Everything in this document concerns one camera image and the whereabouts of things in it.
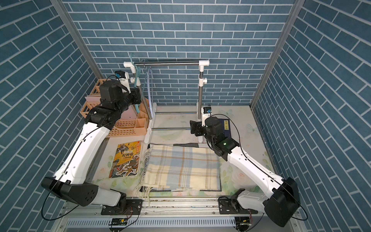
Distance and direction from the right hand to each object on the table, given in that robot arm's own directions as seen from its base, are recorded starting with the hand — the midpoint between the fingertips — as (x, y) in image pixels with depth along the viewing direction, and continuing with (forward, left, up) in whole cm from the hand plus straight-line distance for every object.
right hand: (198, 120), depth 76 cm
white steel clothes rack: (+3, +33, -24) cm, 41 cm away
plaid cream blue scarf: (-16, +9, -25) cm, 31 cm away
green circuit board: (-44, +37, -30) cm, 65 cm away
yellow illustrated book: (-15, +43, -26) cm, 53 cm away
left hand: (+5, +27, +16) cm, 32 cm away
